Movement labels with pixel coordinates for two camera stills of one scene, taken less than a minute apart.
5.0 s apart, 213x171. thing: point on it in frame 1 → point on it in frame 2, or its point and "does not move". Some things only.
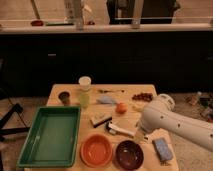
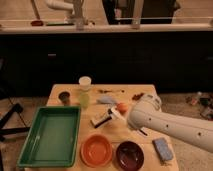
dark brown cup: x=64 y=97 does not move
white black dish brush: x=114 y=129 → x=115 y=112
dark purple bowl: x=129 y=154 does not move
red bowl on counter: x=37 y=23 does not move
